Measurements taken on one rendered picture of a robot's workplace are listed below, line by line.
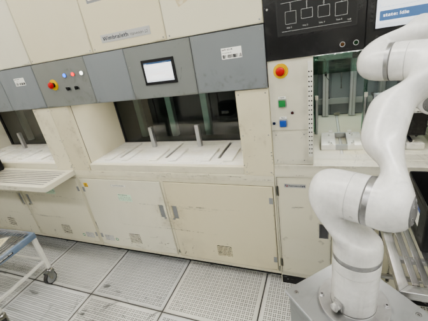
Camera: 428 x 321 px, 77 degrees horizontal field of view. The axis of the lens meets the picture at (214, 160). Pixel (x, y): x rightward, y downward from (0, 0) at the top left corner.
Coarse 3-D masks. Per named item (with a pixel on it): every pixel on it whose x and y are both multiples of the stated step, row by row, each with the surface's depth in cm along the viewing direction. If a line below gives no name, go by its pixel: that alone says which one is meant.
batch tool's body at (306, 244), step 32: (320, 32) 113; (352, 32) 109; (384, 32) 105; (288, 64) 123; (320, 64) 162; (352, 64) 157; (288, 96) 129; (288, 128) 135; (320, 128) 186; (352, 128) 177; (288, 160) 143; (320, 160) 142; (352, 160) 137; (416, 160) 127; (288, 192) 150; (288, 224) 159; (320, 224) 152; (288, 256) 170; (320, 256) 161; (384, 256) 147
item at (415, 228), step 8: (416, 176) 108; (424, 176) 107; (416, 184) 100; (424, 184) 108; (416, 192) 98; (424, 192) 110; (424, 200) 91; (424, 208) 90; (424, 216) 90; (416, 224) 98; (424, 224) 90; (416, 232) 98; (424, 232) 90; (416, 240) 98; (424, 240) 91; (424, 248) 92
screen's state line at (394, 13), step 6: (408, 6) 100; (414, 6) 99; (420, 6) 98; (426, 6) 98; (384, 12) 103; (390, 12) 102; (396, 12) 101; (402, 12) 101; (408, 12) 100; (414, 12) 100; (420, 12) 99; (426, 12) 99; (384, 18) 103; (390, 18) 103
